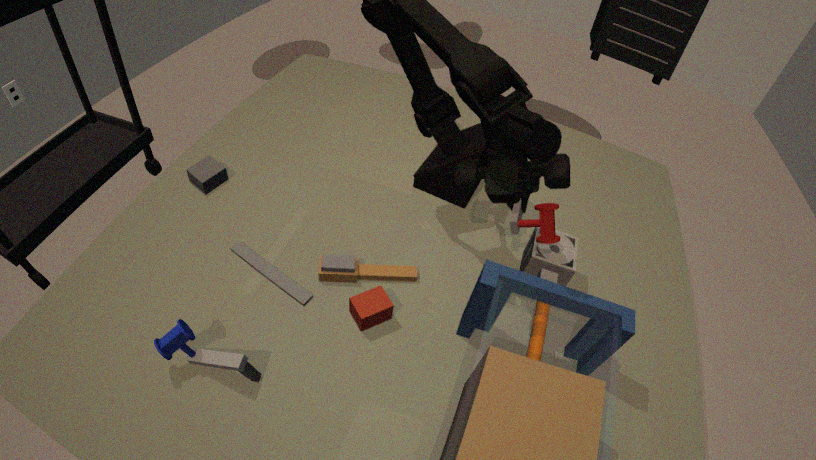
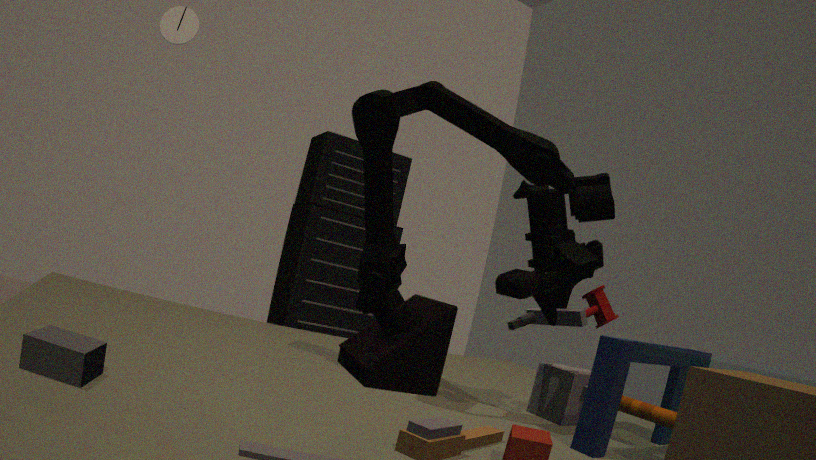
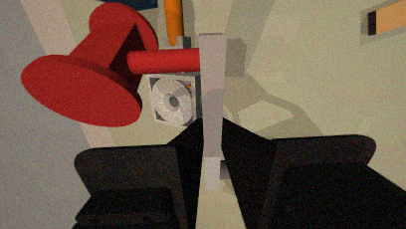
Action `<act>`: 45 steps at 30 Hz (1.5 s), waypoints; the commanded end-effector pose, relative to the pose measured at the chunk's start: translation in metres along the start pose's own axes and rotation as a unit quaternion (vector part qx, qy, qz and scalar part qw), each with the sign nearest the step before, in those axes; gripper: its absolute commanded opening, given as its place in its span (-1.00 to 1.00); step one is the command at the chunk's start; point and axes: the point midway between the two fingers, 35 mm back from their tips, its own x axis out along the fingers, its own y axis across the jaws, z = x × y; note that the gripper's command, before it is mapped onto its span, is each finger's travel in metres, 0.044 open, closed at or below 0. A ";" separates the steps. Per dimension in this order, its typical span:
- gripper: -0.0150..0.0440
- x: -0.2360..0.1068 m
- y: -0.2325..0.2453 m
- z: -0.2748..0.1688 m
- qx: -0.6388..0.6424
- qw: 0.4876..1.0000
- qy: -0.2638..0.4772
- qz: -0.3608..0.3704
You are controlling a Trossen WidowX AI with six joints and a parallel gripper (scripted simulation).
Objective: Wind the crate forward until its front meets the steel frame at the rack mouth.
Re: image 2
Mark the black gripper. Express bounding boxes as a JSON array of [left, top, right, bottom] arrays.
[[495, 224, 578, 326]]

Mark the grey flat bar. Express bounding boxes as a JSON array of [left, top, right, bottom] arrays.
[[238, 440, 344, 460]]

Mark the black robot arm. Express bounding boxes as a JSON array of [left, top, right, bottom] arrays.
[[352, 81, 615, 341]]

